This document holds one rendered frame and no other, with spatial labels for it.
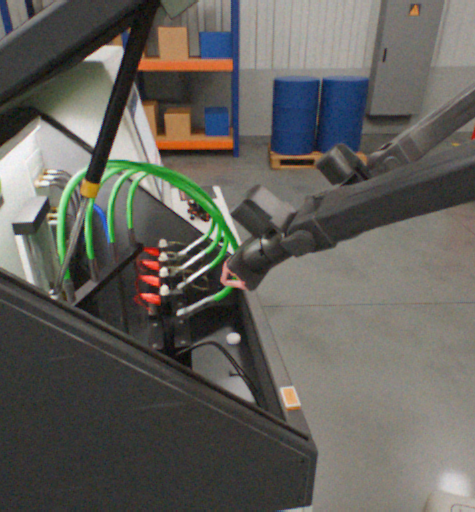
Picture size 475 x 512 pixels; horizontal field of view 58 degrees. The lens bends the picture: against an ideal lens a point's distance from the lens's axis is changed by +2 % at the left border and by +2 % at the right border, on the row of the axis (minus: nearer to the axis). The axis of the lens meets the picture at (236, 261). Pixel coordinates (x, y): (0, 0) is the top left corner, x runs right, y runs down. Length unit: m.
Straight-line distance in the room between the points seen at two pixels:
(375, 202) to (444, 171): 0.09
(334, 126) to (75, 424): 5.28
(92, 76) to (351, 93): 4.69
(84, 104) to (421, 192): 0.89
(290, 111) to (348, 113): 0.71
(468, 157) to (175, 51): 5.71
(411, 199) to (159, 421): 0.49
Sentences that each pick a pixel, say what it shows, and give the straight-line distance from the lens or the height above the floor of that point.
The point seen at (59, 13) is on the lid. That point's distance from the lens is 0.46.
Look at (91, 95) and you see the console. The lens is 1.20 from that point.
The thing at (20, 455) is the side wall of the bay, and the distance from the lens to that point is 0.78.
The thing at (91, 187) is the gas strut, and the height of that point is 1.46.
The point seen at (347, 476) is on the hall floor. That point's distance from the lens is 2.02.
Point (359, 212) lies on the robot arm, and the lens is 0.56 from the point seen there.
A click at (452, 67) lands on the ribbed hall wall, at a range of 8.12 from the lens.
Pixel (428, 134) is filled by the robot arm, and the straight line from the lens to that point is 0.94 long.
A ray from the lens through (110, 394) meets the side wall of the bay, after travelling 0.68.
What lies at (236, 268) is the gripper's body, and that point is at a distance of 0.72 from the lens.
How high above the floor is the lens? 1.63
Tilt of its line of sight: 29 degrees down
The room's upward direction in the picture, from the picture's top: straight up
